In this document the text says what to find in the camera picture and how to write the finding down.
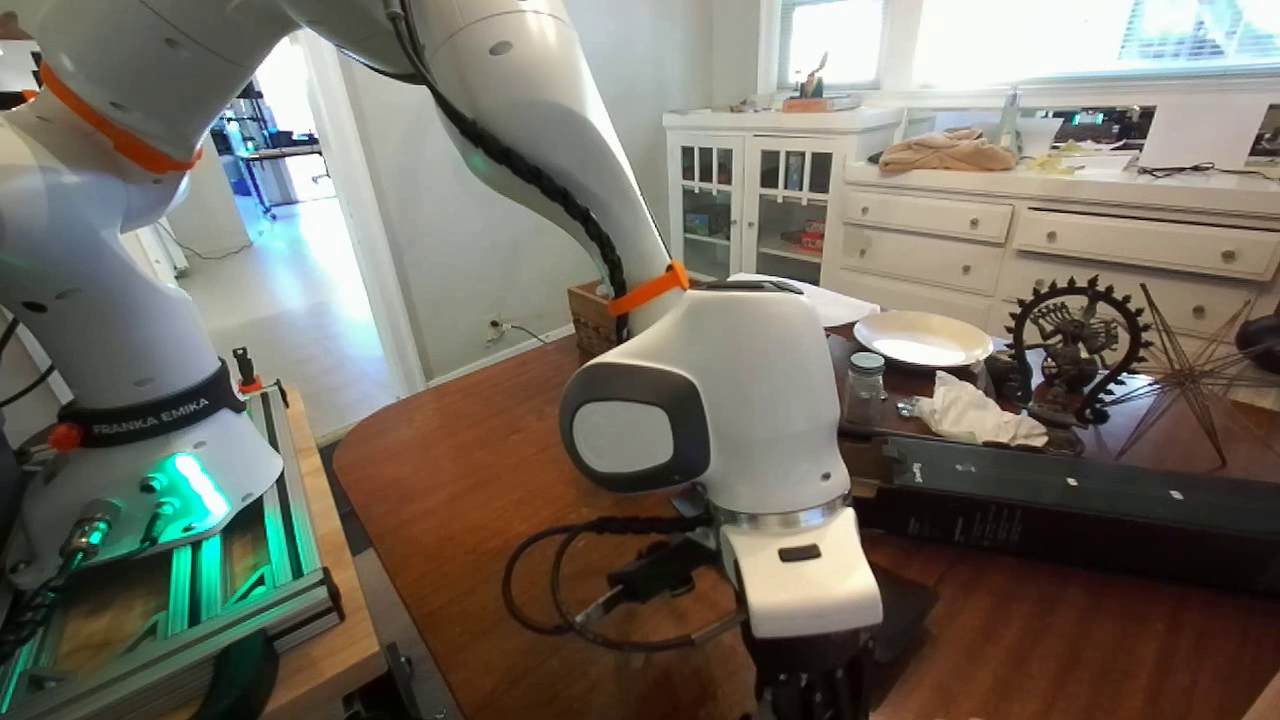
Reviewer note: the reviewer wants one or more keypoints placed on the brown bread-like item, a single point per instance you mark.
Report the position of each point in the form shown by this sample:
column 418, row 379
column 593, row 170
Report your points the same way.
column 945, row 158

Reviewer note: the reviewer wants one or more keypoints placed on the white paper sheet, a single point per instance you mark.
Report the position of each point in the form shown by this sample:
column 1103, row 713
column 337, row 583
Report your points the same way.
column 834, row 304

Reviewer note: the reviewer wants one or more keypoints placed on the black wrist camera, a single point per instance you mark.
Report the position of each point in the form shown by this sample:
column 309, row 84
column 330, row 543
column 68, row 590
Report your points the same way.
column 660, row 571

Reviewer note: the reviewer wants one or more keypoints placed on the black rounded object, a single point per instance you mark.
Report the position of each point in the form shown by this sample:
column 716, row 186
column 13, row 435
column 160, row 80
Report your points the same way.
column 1260, row 342

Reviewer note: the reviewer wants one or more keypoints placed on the white glass-door cabinet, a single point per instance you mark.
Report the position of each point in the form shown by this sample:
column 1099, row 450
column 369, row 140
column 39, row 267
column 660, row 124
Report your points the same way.
column 742, row 131

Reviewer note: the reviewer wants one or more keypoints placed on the white round plate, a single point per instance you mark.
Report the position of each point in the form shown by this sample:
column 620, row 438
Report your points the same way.
column 923, row 342

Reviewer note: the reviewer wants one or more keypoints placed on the small glass jar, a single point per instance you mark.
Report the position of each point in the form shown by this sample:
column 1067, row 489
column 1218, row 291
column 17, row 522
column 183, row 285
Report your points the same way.
column 864, row 395

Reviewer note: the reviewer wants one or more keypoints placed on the aluminium base frame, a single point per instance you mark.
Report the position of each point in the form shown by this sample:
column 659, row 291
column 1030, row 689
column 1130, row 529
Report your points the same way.
column 287, row 535

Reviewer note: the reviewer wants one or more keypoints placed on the white drawer dresser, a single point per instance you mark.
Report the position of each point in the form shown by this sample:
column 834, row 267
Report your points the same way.
column 935, row 262

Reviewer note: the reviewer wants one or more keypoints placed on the long black box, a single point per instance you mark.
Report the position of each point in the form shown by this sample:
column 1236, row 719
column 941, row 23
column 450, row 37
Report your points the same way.
column 1067, row 515

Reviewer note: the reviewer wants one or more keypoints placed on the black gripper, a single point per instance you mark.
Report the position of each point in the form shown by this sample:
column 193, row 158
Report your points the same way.
column 804, row 675

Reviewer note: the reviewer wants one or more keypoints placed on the wooden base board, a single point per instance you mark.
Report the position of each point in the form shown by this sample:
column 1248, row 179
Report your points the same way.
column 334, row 654

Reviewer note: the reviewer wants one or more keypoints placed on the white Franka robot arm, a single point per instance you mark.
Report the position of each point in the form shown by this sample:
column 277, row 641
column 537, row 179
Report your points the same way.
column 721, row 387

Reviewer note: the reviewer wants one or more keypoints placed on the white upright board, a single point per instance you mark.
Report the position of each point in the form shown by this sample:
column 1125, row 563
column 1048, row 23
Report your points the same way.
column 1201, row 133

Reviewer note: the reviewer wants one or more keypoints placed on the open wooden box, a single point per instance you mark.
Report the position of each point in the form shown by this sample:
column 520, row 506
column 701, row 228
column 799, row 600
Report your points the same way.
column 589, row 324

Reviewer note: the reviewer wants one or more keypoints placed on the crumpled white napkin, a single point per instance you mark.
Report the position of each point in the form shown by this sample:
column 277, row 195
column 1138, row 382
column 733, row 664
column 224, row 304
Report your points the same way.
column 974, row 415

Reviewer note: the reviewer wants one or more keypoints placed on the orange potted plant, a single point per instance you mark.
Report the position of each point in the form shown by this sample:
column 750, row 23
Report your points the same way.
column 804, row 84

